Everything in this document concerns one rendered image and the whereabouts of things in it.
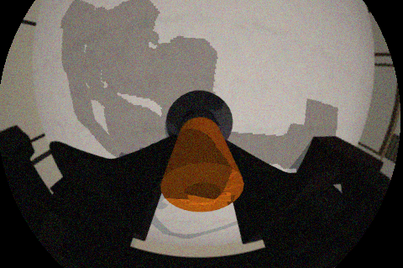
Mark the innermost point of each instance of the orange knob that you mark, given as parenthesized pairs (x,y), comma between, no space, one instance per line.
(201,174)

